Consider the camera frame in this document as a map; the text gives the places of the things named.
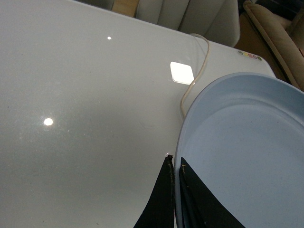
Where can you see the right grey upholstered chair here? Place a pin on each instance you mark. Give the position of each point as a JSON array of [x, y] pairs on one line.
[[216, 20]]

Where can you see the light blue round plate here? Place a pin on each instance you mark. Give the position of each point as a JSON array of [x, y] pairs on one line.
[[244, 137]]

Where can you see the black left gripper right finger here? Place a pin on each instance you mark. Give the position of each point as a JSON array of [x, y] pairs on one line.
[[199, 207]]

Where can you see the beige sofa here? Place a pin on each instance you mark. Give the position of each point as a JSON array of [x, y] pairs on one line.
[[279, 41]]

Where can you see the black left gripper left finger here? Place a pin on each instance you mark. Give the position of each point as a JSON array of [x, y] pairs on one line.
[[160, 209]]

